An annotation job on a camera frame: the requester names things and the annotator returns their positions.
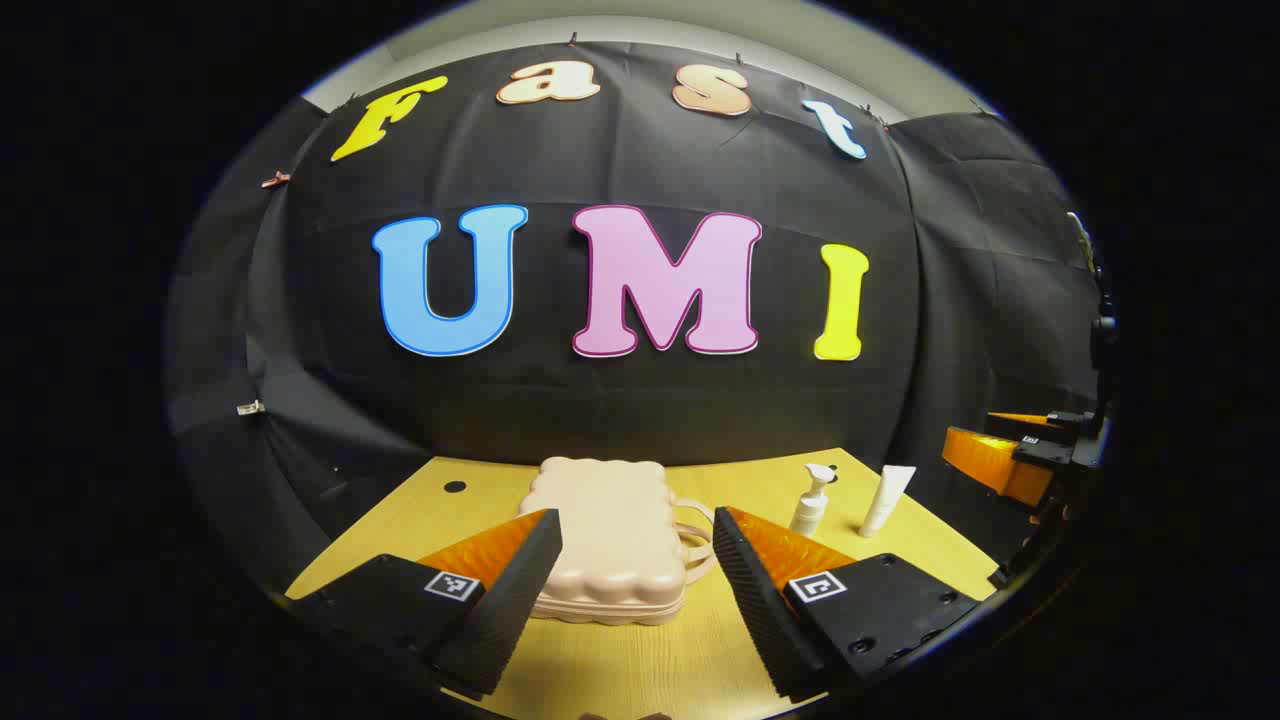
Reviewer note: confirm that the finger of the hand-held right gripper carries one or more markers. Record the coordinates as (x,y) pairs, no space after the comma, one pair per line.
(1040,452)
(1030,428)

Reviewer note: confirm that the white squeeze tube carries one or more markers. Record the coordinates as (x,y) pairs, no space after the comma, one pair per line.
(885,500)

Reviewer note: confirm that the black backdrop cloth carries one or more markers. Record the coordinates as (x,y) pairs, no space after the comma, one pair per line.
(600,420)

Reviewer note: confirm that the red clip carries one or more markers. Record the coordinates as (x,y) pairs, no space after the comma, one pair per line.
(275,180)

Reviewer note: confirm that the white pump bottle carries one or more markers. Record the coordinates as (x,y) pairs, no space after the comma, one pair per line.
(808,515)

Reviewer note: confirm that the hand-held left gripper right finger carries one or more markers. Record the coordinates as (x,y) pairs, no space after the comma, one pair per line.
(755,600)

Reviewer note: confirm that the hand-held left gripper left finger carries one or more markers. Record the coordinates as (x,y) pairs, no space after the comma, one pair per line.
(510,600)

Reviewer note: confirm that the silver metal clip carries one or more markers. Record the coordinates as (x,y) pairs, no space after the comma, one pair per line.
(250,408)

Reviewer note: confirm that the beige suitcase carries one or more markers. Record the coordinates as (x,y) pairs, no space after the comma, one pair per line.
(610,530)

